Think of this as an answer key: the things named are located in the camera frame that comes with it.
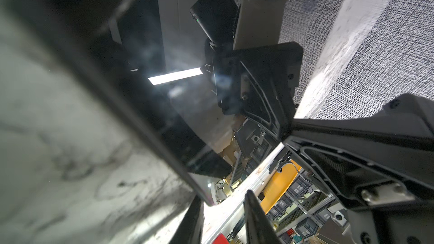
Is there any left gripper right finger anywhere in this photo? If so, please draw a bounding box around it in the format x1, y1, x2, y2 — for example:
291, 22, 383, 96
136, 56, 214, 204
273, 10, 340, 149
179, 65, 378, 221
244, 190, 280, 244

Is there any black smartphone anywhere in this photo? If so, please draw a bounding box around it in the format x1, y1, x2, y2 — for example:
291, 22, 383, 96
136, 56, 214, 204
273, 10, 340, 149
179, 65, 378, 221
77, 0, 306, 204

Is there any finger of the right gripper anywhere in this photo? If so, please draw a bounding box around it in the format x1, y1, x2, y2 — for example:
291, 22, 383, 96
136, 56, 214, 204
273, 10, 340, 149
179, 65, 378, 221
284, 137, 434, 244
290, 93, 434, 151

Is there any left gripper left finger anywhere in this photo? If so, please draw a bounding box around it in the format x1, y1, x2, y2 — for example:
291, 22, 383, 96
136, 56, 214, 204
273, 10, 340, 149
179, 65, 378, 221
169, 196, 204, 244

